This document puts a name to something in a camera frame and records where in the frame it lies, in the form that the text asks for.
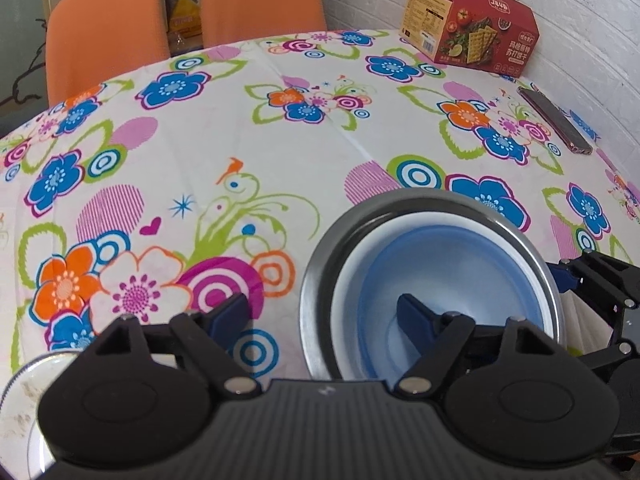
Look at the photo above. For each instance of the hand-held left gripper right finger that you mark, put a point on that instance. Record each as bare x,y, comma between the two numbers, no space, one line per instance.
417,321

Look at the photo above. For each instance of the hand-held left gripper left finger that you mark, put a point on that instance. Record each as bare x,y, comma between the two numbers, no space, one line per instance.
230,316

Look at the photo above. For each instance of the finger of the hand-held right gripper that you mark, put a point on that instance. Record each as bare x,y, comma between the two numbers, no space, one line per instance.
600,270
622,340

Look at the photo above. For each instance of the blue plastic bowl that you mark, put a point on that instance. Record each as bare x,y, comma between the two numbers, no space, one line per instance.
450,280

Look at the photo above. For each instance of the white ceramic bowl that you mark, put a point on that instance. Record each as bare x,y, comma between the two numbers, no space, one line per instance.
345,280

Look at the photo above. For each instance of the stainless steel bowl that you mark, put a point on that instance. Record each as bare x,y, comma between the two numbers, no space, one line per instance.
312,280

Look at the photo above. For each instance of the white plate with dark rim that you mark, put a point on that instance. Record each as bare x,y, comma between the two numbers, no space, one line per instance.
25,400

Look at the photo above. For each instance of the floral tablecloth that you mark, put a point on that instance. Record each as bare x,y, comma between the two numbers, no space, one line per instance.
225,160

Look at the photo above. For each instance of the dark smartphone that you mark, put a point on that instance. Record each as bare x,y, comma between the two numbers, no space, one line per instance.
555,119

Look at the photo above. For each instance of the red cracker box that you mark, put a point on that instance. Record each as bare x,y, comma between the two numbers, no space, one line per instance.
475,30

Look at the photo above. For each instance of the orange chair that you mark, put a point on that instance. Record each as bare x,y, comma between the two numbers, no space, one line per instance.
260,5
107,40

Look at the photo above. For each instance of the yellow snack bag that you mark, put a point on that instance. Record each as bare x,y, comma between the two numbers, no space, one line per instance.
184,5

